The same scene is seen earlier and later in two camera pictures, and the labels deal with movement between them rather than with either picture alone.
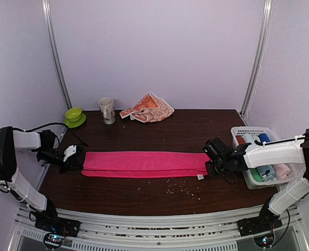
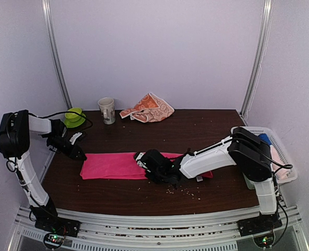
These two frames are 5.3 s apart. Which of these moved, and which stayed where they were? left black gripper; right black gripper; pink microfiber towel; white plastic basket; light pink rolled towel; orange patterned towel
Moved: left black gripper; right black gripper
Stayed: light pink rolled towel; white plastic basket; orange patterned towel; pink microfiber towel
